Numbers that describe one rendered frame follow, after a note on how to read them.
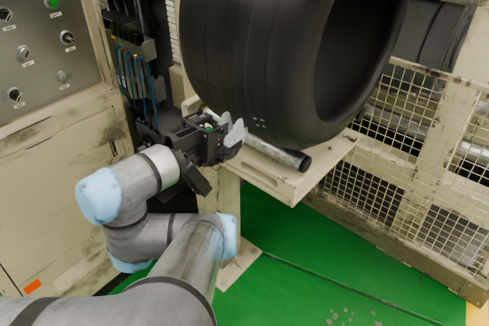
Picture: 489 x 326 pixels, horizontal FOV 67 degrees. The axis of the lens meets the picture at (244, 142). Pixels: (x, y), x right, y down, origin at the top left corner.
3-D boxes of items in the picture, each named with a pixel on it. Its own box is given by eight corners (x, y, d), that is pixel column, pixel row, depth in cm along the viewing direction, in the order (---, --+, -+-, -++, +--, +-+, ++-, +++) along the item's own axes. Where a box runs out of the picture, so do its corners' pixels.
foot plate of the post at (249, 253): (180, 257, 172) (180, 252, 170) (220, 223, 188) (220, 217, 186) (223, 293, 158) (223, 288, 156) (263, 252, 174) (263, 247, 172)
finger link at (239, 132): (260, 113, 75) (228, 129, 69) (257, 137, 79) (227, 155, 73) (248, 108, 77) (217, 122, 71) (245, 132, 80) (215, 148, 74)
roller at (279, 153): (207, 101, 105) (209, 113, 108) (196, 109, 103) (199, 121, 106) (313, 153, 88) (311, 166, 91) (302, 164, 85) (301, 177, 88)
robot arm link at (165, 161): (163, 201, 62) (133, 178, 66) (183, 188, 65) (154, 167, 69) (161, 164, 58) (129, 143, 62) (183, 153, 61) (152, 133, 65)
